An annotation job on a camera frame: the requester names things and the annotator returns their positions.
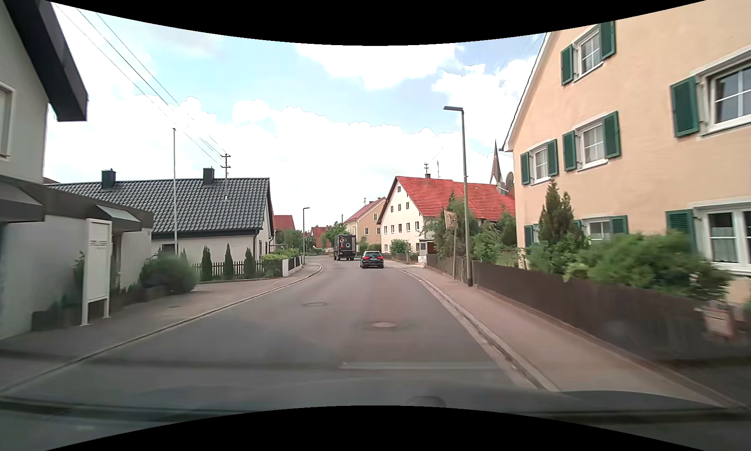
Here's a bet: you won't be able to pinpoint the tall grey lamp post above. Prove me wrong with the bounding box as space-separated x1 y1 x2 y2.
443 105 474 288

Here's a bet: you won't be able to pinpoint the dark wooden fence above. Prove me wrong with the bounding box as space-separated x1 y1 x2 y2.
425 253 751 364

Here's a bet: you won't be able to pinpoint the grey house with dark canopy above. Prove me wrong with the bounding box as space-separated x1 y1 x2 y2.
0 0 155 343

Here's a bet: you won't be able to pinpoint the thin grey pole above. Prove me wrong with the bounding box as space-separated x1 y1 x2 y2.
172 128 179 256

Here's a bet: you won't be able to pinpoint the road sign on post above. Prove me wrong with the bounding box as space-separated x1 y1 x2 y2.
443 209 459 280

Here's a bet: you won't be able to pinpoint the overhead wires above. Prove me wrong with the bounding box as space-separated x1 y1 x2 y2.
53 5 229 167

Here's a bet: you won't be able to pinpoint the peach house with green shutters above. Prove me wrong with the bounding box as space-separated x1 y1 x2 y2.
502 0 751 307

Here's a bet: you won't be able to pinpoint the reddish paved pavement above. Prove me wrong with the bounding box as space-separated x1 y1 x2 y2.
388 261 736 405

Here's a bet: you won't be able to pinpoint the grey pavement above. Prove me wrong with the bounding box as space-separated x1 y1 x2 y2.
0 260 324 397

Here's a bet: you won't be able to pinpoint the green tree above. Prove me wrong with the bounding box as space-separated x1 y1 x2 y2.
324 222 350 249

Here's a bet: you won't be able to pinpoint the grey asphalt road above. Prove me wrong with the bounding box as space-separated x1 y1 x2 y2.
0 256 561 408

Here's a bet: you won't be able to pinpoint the white house with red roof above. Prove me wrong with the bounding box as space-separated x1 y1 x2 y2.
376 175 516 255

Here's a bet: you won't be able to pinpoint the white house with dark roof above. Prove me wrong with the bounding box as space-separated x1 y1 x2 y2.
48 167 276 275

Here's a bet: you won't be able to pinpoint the green hedge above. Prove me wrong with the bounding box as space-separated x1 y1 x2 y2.
259 249 302 278

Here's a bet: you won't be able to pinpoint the picket fence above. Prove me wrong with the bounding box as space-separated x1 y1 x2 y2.
190 256 303 280

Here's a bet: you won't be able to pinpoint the round green bush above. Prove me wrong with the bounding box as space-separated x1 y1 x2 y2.
139 253 200 295

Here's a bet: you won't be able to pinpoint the white sign board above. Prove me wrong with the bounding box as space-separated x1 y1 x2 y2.
80 218 113 327

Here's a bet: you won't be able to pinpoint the beige house with red roof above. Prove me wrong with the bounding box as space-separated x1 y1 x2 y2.
343 197 387 246

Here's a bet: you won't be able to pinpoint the tall conifer tree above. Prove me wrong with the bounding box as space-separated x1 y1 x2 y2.
537 180 578 248

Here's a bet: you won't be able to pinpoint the car's own bonnet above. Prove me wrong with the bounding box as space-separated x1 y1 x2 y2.
0 390 751 451

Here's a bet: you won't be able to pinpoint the row of green bushes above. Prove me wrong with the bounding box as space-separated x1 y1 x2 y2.
472 222 751 315

